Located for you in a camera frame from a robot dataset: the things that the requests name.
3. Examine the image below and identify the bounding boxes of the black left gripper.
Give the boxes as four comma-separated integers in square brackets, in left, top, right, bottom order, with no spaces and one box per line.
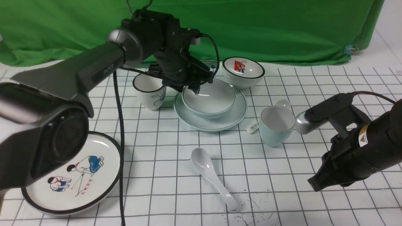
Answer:
[148,49,214,95]

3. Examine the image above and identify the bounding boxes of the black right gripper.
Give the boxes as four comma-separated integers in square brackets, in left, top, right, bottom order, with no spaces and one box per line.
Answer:
[308,132,365,192]

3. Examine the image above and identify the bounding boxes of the pale blue shallow bowl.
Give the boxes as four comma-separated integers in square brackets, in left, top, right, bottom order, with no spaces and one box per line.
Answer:
[182,79,236,119]

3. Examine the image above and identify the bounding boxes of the plain white ceramic spoon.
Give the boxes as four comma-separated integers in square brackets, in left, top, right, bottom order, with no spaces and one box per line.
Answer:
[190,148,238,212]

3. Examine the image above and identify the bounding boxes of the pale blue mug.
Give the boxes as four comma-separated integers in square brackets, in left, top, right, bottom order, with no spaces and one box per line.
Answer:
[259,106,296,148]

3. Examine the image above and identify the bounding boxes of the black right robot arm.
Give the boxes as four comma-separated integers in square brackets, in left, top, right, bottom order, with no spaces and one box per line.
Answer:
[308,100,401,191]

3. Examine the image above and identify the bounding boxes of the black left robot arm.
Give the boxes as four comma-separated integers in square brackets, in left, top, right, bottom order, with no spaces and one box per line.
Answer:
[0,8,215,202]

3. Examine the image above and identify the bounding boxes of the black-rimmed white cup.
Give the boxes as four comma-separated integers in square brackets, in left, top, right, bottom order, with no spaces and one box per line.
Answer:
[132,73,166,110]

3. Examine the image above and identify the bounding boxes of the pale blue large plate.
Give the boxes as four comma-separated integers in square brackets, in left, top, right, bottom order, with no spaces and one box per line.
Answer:
[173,86,247,132]

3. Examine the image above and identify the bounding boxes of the black-rimmed illustrated bowl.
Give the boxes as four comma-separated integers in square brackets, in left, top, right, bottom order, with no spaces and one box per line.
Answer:
[222,57,265,89]

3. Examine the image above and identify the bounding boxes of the white spoon with characters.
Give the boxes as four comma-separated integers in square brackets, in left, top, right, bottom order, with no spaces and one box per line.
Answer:
[247,99,292,135]

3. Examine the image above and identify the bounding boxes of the blue binder clip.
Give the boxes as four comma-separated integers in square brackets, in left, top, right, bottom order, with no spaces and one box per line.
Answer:
[343,44,360,56]

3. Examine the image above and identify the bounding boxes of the green backdrop cloth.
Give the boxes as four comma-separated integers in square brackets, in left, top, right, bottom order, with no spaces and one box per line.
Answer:
[0,0,384,66]

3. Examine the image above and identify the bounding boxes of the black-rimmed illustrated plate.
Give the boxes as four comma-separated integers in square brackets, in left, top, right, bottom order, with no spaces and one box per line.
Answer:
[21,132,121,216]

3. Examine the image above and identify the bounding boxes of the grey metal rail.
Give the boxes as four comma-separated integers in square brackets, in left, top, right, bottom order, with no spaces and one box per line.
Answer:
[148,61,217,71]

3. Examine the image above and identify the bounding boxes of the black right camera cable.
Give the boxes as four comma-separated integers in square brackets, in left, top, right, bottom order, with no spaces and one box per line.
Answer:
[352,91,397,105]

